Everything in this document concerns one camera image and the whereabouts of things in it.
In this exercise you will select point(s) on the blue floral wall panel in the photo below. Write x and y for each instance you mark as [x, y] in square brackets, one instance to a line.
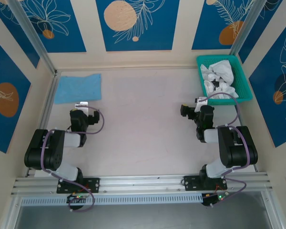
[4, 119]
[69, 28]
[19, 45]
[271, 107]
[157, 23]
[259, 35]
[205, 28]

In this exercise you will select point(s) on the teal plastic basket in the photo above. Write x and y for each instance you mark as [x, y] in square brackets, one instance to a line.
[243, 78]

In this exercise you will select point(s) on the black base plate left arm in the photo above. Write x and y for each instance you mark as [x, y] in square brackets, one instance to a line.
[95, 184]

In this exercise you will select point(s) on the aluminium frame post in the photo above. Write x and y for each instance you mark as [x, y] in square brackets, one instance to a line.
[245, 26]
[33, 35]

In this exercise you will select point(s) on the aluminium mounting rail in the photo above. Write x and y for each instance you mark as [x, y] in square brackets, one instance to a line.
[138, 183]

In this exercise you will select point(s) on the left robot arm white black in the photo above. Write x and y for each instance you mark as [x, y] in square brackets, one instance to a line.
[50, 148]

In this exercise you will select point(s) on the black base plate right arm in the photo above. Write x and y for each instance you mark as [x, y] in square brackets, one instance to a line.
[190, 182]

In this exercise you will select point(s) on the aluminium side rail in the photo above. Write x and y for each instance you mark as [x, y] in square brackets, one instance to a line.
[241, 115]
[47, 100]

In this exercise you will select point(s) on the white t-shirt robot print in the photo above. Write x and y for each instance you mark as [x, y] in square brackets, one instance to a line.
[219, 69]

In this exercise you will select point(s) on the folded light blue t-shirt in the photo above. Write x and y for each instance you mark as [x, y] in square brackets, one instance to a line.
[78, 88]

